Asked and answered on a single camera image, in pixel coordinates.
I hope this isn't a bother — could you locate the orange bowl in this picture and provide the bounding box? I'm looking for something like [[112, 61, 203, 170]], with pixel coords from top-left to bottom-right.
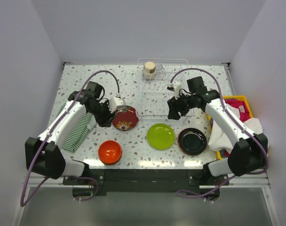
[[98, 140, 122, 165]]

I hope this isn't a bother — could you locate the clear glass cup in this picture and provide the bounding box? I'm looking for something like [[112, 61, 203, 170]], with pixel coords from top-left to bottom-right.
[[155, 64, 165, 76]]

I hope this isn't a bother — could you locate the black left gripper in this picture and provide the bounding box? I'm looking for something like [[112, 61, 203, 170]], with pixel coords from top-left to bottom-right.
[[89, 100, 118, 127]]

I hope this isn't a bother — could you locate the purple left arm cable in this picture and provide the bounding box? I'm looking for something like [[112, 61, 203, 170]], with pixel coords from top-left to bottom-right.
[[19, 70, 121, 208]]

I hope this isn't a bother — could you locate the pink cloth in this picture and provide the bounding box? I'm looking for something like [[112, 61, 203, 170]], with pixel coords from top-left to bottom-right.
[[225, 98, 251, 122]]

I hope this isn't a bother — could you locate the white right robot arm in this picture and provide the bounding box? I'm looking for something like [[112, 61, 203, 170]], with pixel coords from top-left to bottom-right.
[[167, 77, 269, 185]]

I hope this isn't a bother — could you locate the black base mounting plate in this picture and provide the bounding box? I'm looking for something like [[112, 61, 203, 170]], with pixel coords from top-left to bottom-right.
[[63, 169, 228, 198]]

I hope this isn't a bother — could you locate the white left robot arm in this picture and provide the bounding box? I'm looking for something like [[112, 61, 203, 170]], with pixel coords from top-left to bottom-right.
[[25, 81, 115, 185]]

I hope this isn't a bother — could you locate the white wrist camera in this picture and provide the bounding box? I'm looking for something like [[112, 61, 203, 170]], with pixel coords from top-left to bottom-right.
[[167, 81, 182, 100], [109, 97, 126, 113]]

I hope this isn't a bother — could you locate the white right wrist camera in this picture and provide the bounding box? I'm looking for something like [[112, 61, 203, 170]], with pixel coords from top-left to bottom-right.
[[167, 81, 182, 100]]

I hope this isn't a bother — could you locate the clear wire dish rack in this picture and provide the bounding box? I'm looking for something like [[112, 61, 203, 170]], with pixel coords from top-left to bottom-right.
[[136, 58, 194, 125]]

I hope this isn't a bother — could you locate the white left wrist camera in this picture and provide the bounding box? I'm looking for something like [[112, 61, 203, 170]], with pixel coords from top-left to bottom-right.
[[109, 97, 126, 113]]

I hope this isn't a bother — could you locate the green white striped cloth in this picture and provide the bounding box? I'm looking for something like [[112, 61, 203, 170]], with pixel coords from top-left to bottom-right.
[[62, 113, 96, 153]]

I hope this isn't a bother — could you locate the beige steel cup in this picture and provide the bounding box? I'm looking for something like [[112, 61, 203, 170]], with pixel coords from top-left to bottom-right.
[[143, 61, 156, 80]]

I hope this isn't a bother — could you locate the white towel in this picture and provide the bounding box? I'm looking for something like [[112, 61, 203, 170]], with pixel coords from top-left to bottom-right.
[[208, 118, 263, 154]]

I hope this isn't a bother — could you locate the yellow plastic basket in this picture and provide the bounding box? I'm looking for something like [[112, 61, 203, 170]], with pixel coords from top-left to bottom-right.
[[207, 96, 253, 160]]

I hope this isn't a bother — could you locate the lime green plate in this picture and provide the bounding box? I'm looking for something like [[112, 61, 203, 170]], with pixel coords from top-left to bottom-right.
[[147, 123, 175, 150]]

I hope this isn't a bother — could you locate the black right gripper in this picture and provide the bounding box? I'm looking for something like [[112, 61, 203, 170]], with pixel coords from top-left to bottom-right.
[[167, 91, 196, 120]]

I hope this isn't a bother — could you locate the red floral plate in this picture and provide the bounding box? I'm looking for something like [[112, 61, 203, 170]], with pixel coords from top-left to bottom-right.
[[112, 105, 139, 131]]

